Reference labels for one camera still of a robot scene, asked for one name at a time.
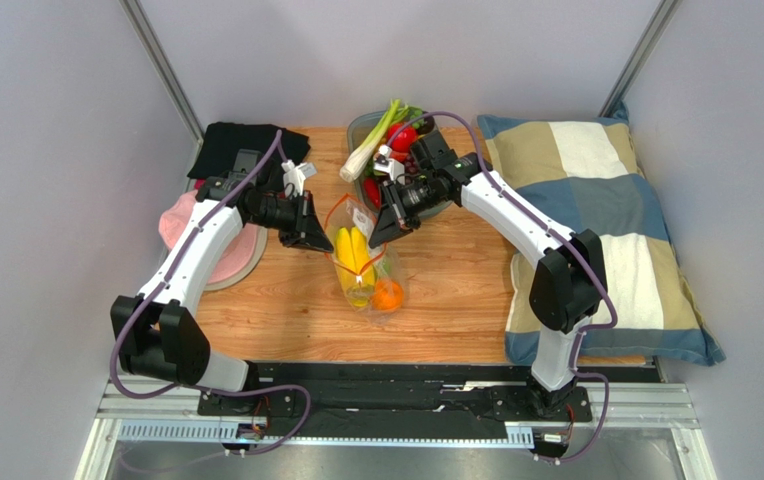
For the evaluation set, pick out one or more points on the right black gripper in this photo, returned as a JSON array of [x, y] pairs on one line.
[[396, 207]]

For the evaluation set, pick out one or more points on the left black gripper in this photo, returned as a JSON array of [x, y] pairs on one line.
[[304, 215]]

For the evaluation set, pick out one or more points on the yellow bananas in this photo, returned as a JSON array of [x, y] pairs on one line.
[[355, 272]]

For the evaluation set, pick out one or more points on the clear orange zip top bag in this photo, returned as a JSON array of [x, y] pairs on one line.
[[349, 212]]

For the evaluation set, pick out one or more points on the orange fruit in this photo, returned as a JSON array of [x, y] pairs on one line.
[[388, 295]]

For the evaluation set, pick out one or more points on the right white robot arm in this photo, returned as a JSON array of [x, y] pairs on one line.
[[569, 280]]

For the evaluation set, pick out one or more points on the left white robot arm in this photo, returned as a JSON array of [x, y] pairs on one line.
[[156, 334]]

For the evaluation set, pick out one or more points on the grey food tray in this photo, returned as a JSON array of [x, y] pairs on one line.
[[358, 129]]

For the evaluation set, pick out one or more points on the red chili pepper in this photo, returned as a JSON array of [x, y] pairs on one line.
[[372, 192]]

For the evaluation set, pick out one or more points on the green white leek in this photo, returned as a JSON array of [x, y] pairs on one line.
[[359, 157]]

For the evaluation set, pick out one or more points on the pink hat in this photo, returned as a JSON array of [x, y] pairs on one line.
[[239, 258]]

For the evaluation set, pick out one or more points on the red apple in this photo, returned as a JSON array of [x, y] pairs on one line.
[[401, 141]]

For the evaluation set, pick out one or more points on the black folded cloth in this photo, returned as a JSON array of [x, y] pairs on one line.
[[223, 140]]

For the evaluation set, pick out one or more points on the plaid pillow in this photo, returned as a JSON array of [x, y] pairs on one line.
[[585, 175]]

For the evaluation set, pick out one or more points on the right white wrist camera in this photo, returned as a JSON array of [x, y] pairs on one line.
[[386, 166]]

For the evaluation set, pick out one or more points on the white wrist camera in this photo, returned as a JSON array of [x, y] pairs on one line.
[[386, 166], [294, 177]]

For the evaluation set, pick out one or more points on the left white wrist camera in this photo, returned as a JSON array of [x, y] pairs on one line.
[[294, 177]]

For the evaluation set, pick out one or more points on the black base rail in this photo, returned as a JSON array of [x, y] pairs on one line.
[[397, 401]]

